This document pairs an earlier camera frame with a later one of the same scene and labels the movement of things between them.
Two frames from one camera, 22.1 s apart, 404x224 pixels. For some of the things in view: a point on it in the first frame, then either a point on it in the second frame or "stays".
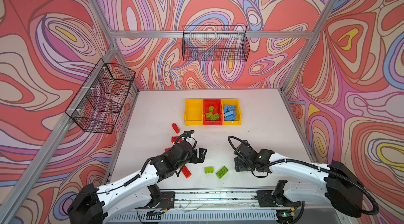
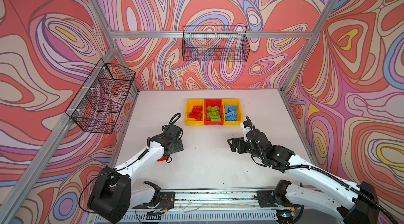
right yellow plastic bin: x=234 y=102 stays
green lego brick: x=221 y=173 → x=213 y=109
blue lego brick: x=229 y=113 stays
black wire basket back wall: x=215 y=43 stays
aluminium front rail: x=219 y=201 stays
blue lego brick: x=230 y=117 stays
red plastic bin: x=216 y=103 stays
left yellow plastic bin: x=193 y=112 stays
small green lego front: x=209 y=170 → x=215 y=118
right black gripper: x=239 y=165 → x=240 y=141
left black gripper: x=201 y=158 → x=178 y=145
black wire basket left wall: x=98 y=105 stays
